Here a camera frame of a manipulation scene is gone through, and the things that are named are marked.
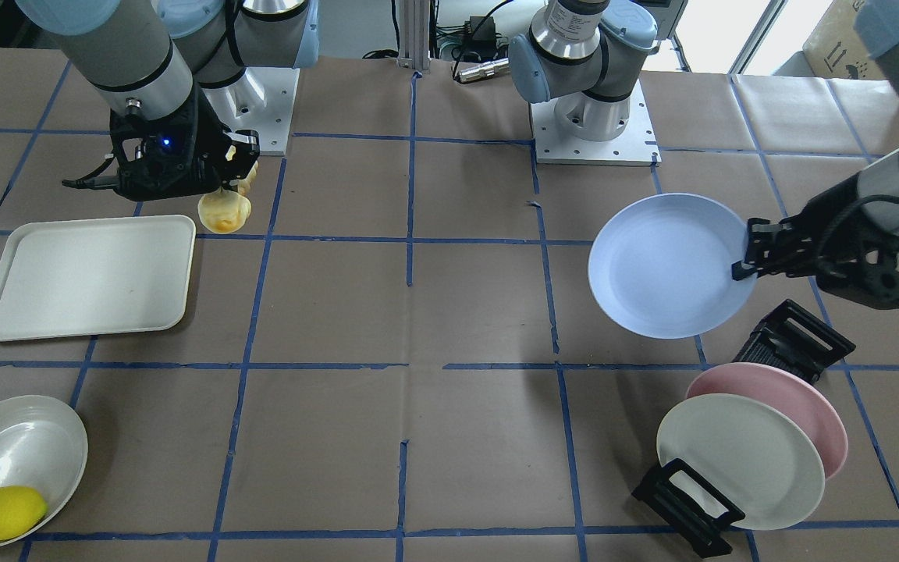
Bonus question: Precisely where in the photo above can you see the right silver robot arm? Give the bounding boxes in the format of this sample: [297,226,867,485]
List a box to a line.
[18,1,320,203]

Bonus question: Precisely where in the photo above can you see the yellow lemon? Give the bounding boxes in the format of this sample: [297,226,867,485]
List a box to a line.
[0,486,48,542]

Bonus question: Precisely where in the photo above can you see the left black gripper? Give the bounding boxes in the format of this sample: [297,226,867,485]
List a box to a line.
[732,173,899,310]

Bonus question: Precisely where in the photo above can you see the aluminium frame post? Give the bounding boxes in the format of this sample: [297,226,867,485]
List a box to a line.
[392,1,436,75]

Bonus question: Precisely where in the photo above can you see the blue plate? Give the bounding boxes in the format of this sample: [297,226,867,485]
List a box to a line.
[586,193,757,340]

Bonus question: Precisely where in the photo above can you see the white rectangular tray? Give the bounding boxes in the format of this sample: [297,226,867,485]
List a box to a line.
[0,215,196,342]

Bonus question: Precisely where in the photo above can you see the cream plate in rack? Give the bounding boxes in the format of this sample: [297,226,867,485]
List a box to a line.
[656,393,826,531]

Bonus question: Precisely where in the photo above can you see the white round plate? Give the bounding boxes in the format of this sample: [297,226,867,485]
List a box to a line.
[0,395,89,546]

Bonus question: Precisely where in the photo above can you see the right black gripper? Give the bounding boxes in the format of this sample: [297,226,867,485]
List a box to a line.
[110,85,261,201]

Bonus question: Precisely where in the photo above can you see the pink plate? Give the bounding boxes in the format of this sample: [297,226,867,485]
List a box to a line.
[684,362,849,479]

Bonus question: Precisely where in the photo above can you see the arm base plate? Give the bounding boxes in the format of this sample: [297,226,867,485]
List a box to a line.
[204,67,302,157]
[529,81,663,166]

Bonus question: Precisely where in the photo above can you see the black dish rack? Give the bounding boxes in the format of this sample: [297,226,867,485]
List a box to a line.
[631,300,855,558]

